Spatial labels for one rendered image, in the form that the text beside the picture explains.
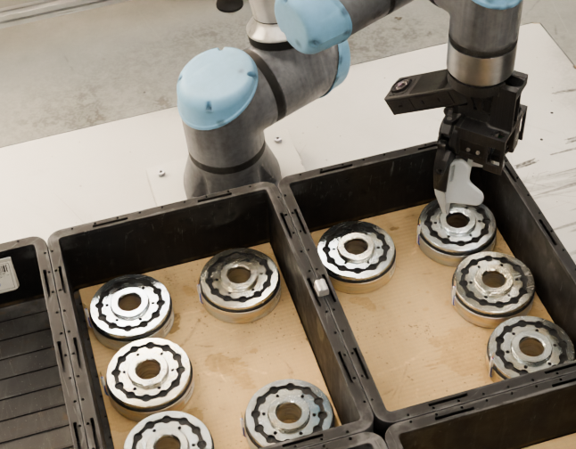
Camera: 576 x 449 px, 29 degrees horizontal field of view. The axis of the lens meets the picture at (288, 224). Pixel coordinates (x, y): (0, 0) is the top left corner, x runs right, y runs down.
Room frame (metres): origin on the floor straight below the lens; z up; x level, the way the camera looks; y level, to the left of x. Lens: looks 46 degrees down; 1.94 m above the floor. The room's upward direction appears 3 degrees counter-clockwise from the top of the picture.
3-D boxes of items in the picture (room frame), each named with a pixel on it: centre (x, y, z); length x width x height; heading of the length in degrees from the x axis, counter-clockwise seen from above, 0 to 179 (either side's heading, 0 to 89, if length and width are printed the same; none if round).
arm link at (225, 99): (1.24, 0.08, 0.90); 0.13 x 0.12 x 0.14; 124
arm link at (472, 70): (0.98, -0.22, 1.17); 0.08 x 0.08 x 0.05
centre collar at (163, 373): (0.80, 0.18, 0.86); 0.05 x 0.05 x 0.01
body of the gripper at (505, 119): (0.97, -0.23, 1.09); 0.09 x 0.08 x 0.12; 59
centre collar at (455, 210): (1.01, -0.22, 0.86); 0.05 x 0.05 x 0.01
